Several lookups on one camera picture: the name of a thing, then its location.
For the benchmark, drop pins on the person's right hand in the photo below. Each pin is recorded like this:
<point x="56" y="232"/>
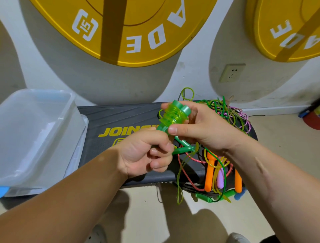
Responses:
<point x="207" y="127"/>

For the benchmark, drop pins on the person's left hand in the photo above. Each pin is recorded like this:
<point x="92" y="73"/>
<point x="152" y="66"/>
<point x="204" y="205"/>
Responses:
<point x="140" y="152"/>

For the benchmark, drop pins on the clear plastic storage bin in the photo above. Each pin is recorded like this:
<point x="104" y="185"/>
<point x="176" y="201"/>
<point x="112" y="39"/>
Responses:
<point x="35" y="132"/>

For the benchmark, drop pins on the person's left forearm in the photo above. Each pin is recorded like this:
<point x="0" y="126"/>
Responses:
<point x="55" y="205"/>

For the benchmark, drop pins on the person's right forearm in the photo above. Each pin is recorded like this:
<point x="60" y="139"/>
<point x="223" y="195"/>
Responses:
<point x="280" y="195"/>

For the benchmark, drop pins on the person's left grey shoe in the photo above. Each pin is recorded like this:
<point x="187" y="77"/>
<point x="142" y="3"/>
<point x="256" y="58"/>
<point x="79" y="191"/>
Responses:
<point x="97" y="234"/>

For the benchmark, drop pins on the black aerobic step platform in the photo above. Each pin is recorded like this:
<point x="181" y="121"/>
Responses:
<point x="115" y="117"/>

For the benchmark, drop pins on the translucent plastic lid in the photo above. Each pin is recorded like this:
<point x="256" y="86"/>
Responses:
<point x="80" y="152"/>

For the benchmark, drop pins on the red fire extinguisher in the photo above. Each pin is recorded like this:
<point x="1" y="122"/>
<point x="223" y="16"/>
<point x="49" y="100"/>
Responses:
<point x="312" y="120"/>

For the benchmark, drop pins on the large yellow weight plate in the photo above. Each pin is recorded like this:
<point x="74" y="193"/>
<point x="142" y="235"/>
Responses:
<point x="135" y="25"/>

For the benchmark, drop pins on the blue plastic piece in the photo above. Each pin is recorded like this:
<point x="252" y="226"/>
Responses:
<point x="3" y="192"/>

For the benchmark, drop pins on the white wall socket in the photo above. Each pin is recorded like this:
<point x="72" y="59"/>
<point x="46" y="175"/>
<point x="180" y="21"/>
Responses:
<point x="232" y="73"/>

